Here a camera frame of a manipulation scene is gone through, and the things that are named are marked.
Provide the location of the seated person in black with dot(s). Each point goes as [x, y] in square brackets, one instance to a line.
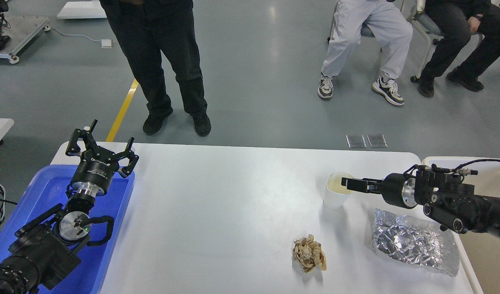
[459, 20]

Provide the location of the white paper cup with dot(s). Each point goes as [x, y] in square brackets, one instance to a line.
[336, 194]

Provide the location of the crumpled brown paper ball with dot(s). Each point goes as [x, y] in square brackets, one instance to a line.
[309, 254]

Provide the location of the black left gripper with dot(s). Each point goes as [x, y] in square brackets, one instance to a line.
[94, 173]

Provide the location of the person in black trousers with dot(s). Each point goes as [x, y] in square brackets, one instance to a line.
[147, 31]

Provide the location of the silver floor plate left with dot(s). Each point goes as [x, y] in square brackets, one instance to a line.
[356, 141]

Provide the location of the metal cart platform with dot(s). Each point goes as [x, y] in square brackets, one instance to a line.
[22, 30]

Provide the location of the silver floor plate right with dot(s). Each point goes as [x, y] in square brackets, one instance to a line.
[377, 141]

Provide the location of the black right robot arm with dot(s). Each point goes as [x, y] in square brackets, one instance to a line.
[441, 192]

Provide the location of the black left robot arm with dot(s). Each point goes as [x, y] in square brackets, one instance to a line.
[46, 249]

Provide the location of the silver floor plate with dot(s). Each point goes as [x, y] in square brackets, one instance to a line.
[377, 141]
[356, 141]

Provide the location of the crumpled silver foil bag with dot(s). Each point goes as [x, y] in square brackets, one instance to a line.
[414, 241]

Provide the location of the white board on floor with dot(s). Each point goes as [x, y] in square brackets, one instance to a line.
[89, 9]

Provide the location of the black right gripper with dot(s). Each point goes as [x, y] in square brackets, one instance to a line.
[396, 189]

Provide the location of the white floor power strip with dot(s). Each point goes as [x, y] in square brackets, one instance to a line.
[106, 44]

